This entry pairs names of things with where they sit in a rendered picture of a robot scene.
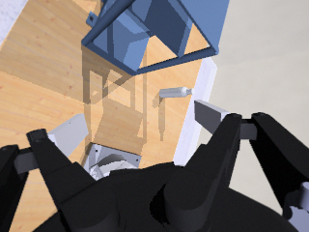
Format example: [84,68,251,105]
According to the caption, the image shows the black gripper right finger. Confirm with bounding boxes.
[164,100,309,232]

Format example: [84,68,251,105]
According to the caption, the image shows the blue shelving unit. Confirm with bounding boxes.
[81,0,230,76]

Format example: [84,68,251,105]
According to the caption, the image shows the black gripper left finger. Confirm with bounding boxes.
[0,113,121,232]

